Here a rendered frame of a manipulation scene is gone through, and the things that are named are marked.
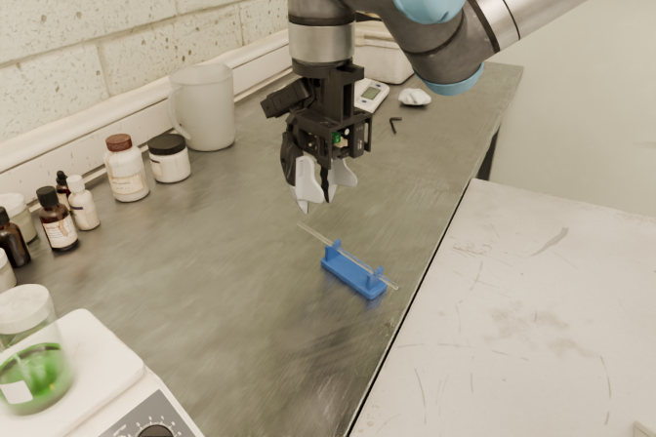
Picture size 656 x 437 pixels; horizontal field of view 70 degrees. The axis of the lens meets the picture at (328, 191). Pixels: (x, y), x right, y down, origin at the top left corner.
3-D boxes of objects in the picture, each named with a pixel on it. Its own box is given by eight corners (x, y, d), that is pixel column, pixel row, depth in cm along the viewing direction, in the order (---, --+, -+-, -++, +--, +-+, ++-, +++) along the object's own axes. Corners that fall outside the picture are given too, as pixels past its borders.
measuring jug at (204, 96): (204, 168, 93) (193, 95, 85) (153, 155, 97) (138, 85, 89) (255, 132, 107) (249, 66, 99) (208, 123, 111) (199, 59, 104)
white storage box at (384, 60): (440, 56, 160) (446, 11, 153) (403, 88, 132) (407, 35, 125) (357, 45, 172) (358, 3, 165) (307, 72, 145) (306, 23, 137)
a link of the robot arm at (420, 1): (492, -6, 47) (400, -17, 53) (464, -97, 38) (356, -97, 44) (457, 63, 46) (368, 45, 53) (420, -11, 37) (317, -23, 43)
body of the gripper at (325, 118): (327, 176, 55) (327, 75, 49) (282, 151, 61) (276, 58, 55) (372, 155, 60) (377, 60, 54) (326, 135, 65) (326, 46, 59)
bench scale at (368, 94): (371, 118, 115) (372, 99, 112) (274, 104, 123) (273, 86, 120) (390, 93, 130) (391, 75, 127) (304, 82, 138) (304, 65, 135)
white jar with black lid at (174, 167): (188, 164, 94) (184, 131, 90) (192, 179, 89) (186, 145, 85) (153, 169, 92) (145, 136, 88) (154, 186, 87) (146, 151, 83)
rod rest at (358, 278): (388, 289, 64) (389, 268, 62) (370, 301, 62) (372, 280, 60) (336, 254, 70) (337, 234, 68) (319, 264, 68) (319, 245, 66)
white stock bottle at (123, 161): (121, 184, 87) (107, 130, 81) (154, 184, 87) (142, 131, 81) (107, 202, 82) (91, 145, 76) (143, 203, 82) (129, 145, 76)
